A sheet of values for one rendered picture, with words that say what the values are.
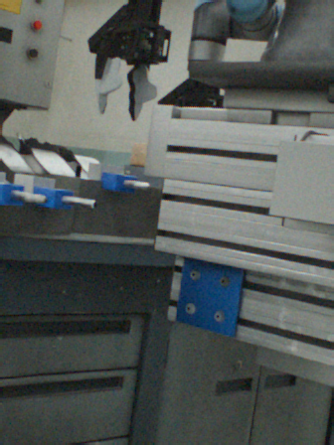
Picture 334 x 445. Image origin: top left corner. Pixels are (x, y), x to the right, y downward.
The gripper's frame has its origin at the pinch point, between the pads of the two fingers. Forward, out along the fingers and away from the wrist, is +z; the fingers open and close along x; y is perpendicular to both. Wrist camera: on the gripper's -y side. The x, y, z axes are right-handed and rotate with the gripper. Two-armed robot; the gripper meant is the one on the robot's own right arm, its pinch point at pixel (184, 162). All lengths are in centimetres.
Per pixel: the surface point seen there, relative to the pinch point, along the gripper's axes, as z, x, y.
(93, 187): 7.3, -33.2, 14.5
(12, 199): 10, -55, 27
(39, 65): -24, 7, -73
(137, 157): -27, 463, -562
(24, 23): -35, 1, -73
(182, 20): -207, 513, -573
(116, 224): 13.1, -27.4, 14.4
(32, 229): 14, -48, 21
